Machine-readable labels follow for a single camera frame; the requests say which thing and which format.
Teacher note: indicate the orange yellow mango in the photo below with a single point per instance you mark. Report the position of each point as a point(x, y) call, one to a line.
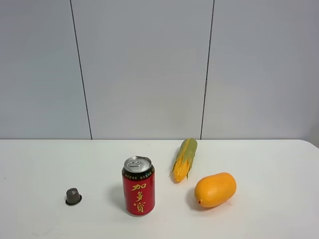
point(214, 190)

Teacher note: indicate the yellow corn cob green husk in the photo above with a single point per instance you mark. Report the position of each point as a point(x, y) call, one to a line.
point(184, 160)

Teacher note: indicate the red drink can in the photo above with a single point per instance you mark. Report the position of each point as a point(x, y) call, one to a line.
point(138, 176)

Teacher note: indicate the small grey coffee capsule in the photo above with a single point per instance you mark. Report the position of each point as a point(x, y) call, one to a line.
point(73, 197)

